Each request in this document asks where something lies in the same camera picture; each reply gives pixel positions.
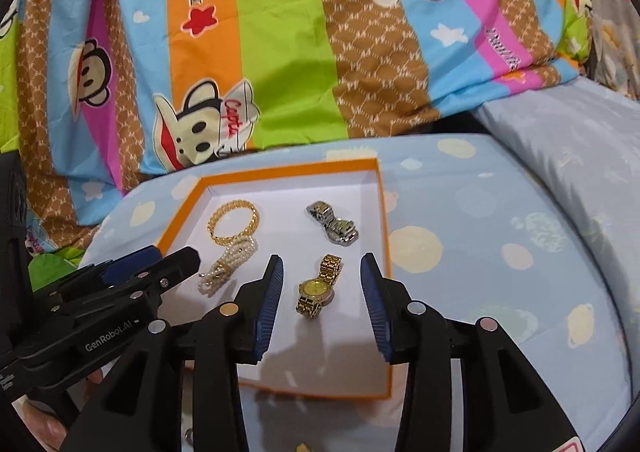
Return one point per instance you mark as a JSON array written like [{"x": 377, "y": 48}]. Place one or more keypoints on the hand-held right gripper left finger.
[{"x": 266, "y": 312}]

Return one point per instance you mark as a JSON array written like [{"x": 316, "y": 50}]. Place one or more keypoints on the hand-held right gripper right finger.
[{"x": 376, "y": 314}]

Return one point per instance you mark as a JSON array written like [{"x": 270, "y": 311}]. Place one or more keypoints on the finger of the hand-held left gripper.
[
  {"x": 122, "y": 268},
  {"x": 175, "y": 269}
]

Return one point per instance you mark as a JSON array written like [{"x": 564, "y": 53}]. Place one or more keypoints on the gold wristwatch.
[{"x": 315, "y": 289}]

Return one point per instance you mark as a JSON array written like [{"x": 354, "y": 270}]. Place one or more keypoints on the orange and white shallow box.
[{"x": 285, "y": 217}]

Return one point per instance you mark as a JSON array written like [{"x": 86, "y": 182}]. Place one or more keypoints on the person's left hand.
[{"x": 45, "y": 427}]

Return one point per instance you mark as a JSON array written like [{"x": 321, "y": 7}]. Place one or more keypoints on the silver wristwatch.
[{"x": 340, "y": 230}]

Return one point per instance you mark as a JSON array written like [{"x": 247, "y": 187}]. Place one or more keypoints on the light blue spotted bedsheet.
[{"x": 475, "y": 242}]

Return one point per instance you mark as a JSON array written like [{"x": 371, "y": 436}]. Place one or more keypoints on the small yellow object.
[{"x": 303, "y": 447}]

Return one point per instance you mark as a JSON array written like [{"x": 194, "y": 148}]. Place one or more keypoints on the red and white label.
[{"x": 570, "y": 444}]

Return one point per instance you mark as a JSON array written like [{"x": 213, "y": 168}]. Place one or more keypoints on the colourful striped monkey-print blanket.
[{"x": 280, "y": 32}]

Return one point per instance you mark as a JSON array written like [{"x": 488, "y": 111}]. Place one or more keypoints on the light blue pillow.
[{"x": 575, "y": 147}]

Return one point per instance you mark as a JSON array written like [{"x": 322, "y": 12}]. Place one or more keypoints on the grey patterned cloth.
[{"x": 617, "y": 37}]

